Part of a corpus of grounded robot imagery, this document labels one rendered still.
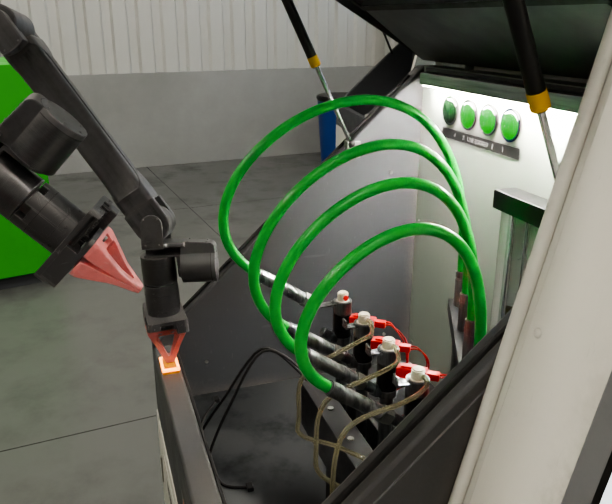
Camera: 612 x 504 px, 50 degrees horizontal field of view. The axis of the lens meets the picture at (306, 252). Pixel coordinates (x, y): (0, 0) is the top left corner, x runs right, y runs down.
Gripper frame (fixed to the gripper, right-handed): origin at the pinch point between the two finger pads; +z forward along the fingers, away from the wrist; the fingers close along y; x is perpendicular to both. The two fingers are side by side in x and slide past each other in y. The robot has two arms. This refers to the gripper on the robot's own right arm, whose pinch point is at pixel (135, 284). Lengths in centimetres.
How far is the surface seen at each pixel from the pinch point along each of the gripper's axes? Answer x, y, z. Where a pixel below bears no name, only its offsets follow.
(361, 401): -6.8, 8.7, 26.8
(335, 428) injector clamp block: 9.3, -2.5, 36.0
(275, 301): -0.9, 9.5, 13.0
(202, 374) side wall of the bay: 45, -26, 27
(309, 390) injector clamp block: 19.8, -4.6, 33.9
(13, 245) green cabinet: 308, -162, -29
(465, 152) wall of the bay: 40, 39, 31
